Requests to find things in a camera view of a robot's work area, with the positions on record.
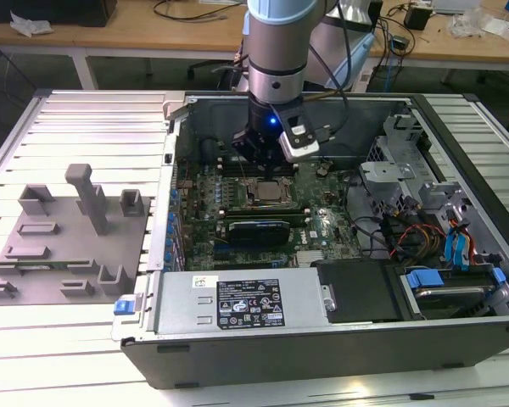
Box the black equipment case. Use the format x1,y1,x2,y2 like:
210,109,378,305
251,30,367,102
0,0,119,27

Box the green motherboard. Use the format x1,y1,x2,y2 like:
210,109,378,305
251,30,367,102
173,159,364,272

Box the black RAM slot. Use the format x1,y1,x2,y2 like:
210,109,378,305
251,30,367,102
217,167,300,174
218,207,311,214
217,159,300,165
218,204,311,211
217,163,300,170
219,209,311,217
217,171,300,178
220,212,311,220

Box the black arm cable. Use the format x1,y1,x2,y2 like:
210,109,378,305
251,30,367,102
307,0,351,145

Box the black power adapter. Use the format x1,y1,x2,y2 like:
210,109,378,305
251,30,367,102
404,6,433,31

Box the metal socket cover frame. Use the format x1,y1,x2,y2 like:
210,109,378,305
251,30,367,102
246,180,293,207

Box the CPU socket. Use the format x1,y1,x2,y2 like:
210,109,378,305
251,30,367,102
244,177,294,209

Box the pale blue teach pendant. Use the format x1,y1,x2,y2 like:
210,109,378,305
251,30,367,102
333,31,377,92

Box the silver CPU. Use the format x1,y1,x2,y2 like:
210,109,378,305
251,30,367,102
256,181,286,202

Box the hard disk in blue carrier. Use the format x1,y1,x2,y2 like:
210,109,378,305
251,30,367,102
400,265,508,321

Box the black plastic cover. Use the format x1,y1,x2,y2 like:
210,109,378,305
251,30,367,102
316,260,404,324

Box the pale blue data wire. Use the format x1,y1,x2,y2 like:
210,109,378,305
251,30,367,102
457,220,473,269
445,224,460,269

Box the red yellow power wires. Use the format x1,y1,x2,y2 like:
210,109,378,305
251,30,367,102
388,224,449,260

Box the grey parts rack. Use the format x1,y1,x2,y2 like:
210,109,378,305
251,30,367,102
0,163,154,306

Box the silver power supply with label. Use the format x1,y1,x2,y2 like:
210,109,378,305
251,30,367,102
152,266,338,336

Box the wooden desk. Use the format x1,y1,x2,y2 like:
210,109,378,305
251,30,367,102
364,0,509,86
0,0,249,90

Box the black expansion slot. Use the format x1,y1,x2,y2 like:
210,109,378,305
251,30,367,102
214,248,292,263

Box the green RAM stick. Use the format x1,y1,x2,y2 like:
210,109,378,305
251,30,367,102
14,262,71,271

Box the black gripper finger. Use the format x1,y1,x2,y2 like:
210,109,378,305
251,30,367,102
231,129,274,181
271,145,298,181

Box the black graphics card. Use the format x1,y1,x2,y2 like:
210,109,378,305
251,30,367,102
225,219,293,248

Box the dark grey PC case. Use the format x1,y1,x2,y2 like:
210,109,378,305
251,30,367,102
120,89,509,389

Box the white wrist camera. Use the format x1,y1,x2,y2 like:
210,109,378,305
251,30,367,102
277,108,322,163

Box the silver finned heat sink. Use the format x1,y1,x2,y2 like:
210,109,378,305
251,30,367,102
295,249,325,267

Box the silver metal disk bay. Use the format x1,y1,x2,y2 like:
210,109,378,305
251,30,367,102
358,160,421,221

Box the clear plastic bag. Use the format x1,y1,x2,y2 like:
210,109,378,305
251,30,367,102
8,10,54,36
446,7,489,38

